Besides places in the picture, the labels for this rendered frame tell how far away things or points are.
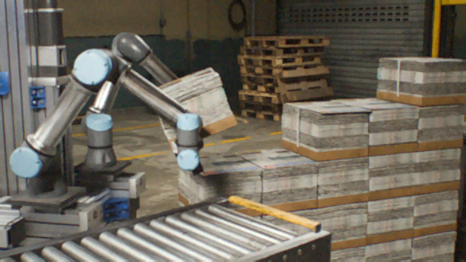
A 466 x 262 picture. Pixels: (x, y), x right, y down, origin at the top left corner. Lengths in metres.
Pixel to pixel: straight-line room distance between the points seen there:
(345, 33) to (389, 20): 0.95
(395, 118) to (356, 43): 7.72
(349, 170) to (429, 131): 0.50
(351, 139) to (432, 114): 0.49
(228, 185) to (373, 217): 0.83
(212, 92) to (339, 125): 0.73
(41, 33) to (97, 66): 0.56
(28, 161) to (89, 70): 0.39
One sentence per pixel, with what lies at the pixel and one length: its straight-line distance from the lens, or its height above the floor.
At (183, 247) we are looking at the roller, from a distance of 1.81.
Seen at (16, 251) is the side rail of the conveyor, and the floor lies 0.80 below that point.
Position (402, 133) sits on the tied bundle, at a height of 0.93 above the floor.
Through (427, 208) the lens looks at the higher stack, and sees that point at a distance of 3.23.
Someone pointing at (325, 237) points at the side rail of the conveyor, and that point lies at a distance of 1.92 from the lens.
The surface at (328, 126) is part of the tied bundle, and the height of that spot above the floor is 1.00.
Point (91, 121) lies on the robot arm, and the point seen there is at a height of 1.03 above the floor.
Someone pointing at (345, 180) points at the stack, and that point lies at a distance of 2.88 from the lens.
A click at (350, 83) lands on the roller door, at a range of 10.77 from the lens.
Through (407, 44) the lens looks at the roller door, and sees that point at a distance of 10.09.
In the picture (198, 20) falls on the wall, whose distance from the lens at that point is 10.68.
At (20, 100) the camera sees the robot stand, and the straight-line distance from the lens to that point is 2.52.
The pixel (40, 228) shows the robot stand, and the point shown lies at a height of 0.70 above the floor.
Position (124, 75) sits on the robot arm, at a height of 1.28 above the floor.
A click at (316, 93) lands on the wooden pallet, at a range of 9.39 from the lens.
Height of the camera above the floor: 1.46
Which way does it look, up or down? 10 degrees down
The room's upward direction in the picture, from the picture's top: straight up
